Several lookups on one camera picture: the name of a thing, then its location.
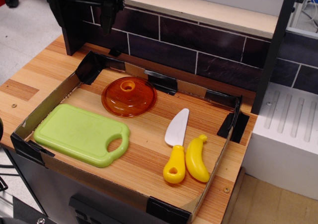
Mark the white knife yellow handle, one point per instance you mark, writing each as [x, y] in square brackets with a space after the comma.
[174, 171]

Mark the cardboard fence with black tape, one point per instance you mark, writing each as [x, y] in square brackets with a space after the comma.
[132, 188]

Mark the green plastic cutting board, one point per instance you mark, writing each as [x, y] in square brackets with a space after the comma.
[83, 135]

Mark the orange transparent pot lid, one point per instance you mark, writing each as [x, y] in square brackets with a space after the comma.
[129, 97]

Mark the dark tile backsplash panel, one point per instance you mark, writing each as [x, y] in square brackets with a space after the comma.
[216, 53]

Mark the yellow plastic banana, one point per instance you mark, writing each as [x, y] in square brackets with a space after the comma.
[194, 161]

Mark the white sink drainboard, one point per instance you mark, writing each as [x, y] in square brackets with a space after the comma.
[283, 148]

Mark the black vertical post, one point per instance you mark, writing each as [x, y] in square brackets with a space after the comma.
[273, 52]

